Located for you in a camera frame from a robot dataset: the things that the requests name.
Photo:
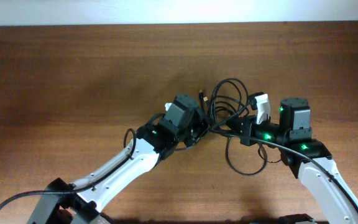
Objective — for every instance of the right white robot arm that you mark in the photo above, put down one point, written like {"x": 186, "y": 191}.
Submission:
{"x": 309, "y": 159}

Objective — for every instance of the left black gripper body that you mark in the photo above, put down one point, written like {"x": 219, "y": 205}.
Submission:
{"x": 197, "y": 127}

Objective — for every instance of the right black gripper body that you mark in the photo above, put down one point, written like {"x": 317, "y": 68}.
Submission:
{"x": 246, "y": 130}

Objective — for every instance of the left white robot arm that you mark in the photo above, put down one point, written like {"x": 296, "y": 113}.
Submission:
{"x": 83, "y": 200}

